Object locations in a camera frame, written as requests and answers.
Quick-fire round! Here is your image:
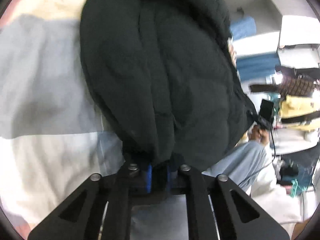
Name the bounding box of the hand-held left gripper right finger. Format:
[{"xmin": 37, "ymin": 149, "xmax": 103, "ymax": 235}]
[{"xmin": 167, "ymin": 164, "xmax": 290, "ymax": 240}]

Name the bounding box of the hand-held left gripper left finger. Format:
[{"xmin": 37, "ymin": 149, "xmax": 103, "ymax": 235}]
[{"xmin": 27, "ymin": 164, "xmax": 153, "ymax": 240}]

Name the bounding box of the black puffer jacket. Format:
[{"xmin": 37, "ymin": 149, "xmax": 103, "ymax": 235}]
[{"xmin": 79, "ymin": 0, "xmax": 258, "ymax": 170}]

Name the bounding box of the person's right hand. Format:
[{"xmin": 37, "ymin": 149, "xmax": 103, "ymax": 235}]
[{"xmin": 249, "ymin": 125, "xmax": 270, "ymax": 146}]

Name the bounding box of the yellow hanging garment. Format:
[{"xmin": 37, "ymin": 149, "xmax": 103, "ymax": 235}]
[{"xmin": 279, "ymin": 94, "xmax": 320, "ymax": 132}]

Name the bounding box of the brown plaid hanging garment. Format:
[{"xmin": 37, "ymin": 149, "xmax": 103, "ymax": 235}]
[{"xmin": 279, "ymin": 74, "xmax": 317, "ymax": 98}]

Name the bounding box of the blue curtain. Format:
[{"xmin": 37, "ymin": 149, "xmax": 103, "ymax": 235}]
[{"xmin": 236, "ymin": 54, "xmax": 280, "ymax": 82}]

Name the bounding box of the person's white top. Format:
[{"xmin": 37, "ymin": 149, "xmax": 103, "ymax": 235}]
[{"xmin": 246, "ymin": 142, "xmax": 304, "ymax": 227}]

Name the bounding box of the white wardrobe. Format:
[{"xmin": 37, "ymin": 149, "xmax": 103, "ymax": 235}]
[{"xmin": 225, "ymin": 0, "xmax": 320, "ymax": 69}]

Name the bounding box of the blue towel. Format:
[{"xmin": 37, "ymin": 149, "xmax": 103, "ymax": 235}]
[{"xmin": 230, "ymin": 16, "xmax": 257, "ymax": 40}]

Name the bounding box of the patchwork checked bed blanket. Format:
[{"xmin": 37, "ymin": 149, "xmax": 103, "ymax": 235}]
[{"xmin": 0, "ymin": 0, "xmax": 133, "ymax": 238}]

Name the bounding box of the black cable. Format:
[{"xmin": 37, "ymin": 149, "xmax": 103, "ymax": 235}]
[{"xmin": 239, "ymin": 129, "xmax": 277, "ymax": 188}]

